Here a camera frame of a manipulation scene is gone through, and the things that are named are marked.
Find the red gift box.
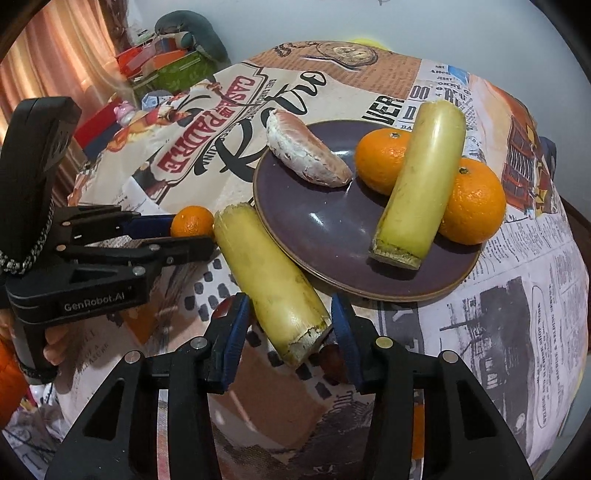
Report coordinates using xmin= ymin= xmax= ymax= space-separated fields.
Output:
xmin=74 ymin=98 xmax=122 ymax=161

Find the dark purple plate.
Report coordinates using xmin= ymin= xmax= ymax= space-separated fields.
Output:
xmin=252 ymin=152 xmax=481 ymax=302

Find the newspaper print tablecloth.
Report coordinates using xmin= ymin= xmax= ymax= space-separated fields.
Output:
xmin=56 ymin=41 xmax=589 ymax=479

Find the orange curtain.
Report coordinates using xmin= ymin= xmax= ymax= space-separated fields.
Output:
xmin=0 ymin=0 xmax=136 ymax=204

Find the pink bunny toy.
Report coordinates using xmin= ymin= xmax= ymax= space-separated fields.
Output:
xmin=113 ymin=101 xmax=136 ymax=127

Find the stickered large orange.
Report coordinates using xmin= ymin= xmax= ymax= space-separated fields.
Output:
xmin=355 ymin=128 xmax=412 ymax=196

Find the small mandarin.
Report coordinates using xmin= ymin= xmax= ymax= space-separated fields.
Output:
xmin=412 ymin=404 xmax=425 ymax=460
xmin=170 ymin=205 xmax=214 ymax=238

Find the person left hand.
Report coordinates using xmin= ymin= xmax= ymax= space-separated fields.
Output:
xmin=0 ymin=309 xmax=70 ymax=365

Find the green storage box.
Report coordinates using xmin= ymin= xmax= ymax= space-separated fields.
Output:
xmin=132 ymin=52 xmax=216 ymax=101

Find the red grape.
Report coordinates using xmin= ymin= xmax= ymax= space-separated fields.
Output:
xmin=211 ymin=295 xmax=235 ymax=320
xmin=318 ymin=344 xmax=349 ymax=385

